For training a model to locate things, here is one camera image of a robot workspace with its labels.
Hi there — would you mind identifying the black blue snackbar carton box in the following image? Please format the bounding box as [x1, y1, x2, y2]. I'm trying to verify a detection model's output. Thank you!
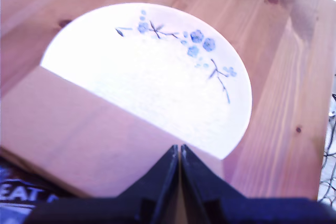
[0, 66, 224, 201]

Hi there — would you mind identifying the blue protein snack bar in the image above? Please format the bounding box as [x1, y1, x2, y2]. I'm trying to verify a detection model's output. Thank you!
[0, 166, 69, 224]

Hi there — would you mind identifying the thin black cable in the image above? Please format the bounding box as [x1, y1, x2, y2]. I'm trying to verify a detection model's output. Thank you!
[318, 140, 336, 205]

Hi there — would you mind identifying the white plate with blue flowers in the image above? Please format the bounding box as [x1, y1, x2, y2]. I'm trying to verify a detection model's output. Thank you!
[39, 3, 254, 161]

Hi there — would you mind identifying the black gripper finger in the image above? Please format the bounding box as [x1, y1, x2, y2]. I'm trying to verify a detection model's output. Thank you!
[180, 144, 247, 224]
[117, 144, 180, 224]

